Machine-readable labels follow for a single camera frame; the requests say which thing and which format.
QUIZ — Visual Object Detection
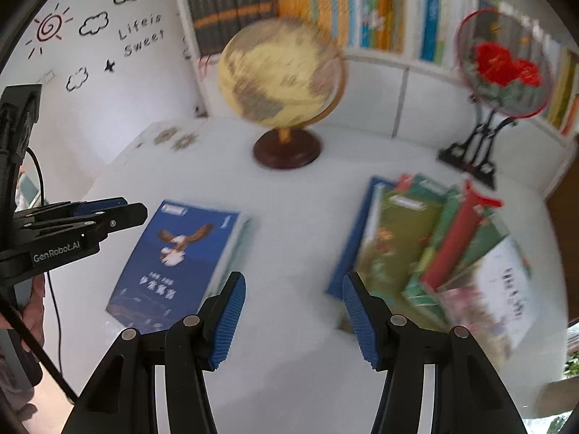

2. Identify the row of yellow spined books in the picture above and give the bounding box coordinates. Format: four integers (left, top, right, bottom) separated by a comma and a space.
274, 0, 408, 53

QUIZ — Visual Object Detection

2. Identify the person's left forearm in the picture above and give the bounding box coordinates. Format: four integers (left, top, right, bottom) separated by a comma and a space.
0, 371, 68, 434

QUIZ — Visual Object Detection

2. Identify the row of white spined books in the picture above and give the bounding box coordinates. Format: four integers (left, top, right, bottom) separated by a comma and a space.
418, 0, 579, 136

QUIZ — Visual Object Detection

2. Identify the yellow desk globe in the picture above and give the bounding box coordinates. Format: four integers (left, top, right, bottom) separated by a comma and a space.
217, 17, 348, 171

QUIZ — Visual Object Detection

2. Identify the green butterfly book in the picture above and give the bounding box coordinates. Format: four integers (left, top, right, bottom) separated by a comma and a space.
353, 187, 446, 312

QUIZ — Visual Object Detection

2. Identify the rabbit pond book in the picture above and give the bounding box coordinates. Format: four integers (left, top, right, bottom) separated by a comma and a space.
445, 235, 537, 362

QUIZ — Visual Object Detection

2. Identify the person's left hand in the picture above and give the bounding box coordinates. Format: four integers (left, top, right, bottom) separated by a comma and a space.
20, 273, 47, 332

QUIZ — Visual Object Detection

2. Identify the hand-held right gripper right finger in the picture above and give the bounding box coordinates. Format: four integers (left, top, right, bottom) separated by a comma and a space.
342, 271, 530, 434

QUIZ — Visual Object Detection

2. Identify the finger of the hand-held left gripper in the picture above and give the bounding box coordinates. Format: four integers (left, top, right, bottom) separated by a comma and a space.
27, 203, 149, 247
16, 196, 128, 226

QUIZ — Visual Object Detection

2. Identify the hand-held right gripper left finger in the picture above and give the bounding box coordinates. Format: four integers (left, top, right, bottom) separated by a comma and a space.
61, 271, 247, 434

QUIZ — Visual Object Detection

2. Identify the embroidered round fan on stand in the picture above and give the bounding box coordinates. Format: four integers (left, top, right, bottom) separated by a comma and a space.
438, 9, 555, 191

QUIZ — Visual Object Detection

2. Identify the row of dark banded volumes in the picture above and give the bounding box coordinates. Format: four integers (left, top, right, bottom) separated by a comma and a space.
185, 0, 278, 58

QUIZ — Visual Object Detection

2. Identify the brown wooden cabinet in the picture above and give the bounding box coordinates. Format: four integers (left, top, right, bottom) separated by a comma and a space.
545, 145, 578, 211

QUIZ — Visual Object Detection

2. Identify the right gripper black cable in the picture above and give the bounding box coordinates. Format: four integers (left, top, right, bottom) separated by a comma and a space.
0, 298, 79, 402

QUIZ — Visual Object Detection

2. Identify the pile of children's books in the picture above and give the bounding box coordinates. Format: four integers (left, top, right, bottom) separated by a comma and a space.
325, 173, 537, 362

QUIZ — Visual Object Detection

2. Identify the blue eagle book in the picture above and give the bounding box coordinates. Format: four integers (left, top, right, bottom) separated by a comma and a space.
105, 199, 254, 332

